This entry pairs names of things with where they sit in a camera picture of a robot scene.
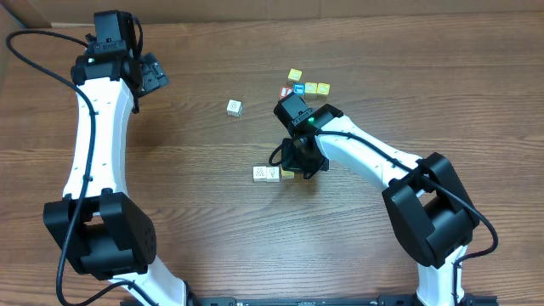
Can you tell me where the yellow front wooden block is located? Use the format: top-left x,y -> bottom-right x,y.
280,169 -> 295,179

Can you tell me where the yellow wooden block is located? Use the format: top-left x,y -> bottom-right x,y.
287,68 -> 303,84
280,169 -> 295,179
304,82 -> 318,99
316,82 -> 331,99

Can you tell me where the red letter wooden block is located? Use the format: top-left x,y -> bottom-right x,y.
266,167 -> 281,183

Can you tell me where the white M wooden block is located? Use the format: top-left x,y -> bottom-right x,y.
252,166 -> 267,182

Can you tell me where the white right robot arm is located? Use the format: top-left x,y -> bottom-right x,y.
274,93 -> 480,305

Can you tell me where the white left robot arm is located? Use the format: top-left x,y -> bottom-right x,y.
43,10 -> 189,305

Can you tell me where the red I wooden block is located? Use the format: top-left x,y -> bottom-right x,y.
279,87 -> 292,99

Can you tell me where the blue letter wooden block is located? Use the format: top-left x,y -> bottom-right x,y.
292,83 -> 305,97

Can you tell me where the yellow middle wooden block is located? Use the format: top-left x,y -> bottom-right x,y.
304,82 -> 318,99

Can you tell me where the yellow right wooden block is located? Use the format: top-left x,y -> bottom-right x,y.
316,82 -> 331,99

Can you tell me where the yellow back wooden block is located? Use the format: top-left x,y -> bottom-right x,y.
287,68 -> 303,84

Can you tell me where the green Z wooden block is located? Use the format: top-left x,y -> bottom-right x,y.
226,99 -> 243,117

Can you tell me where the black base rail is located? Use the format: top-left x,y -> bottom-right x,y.
119,294 -> 499,306

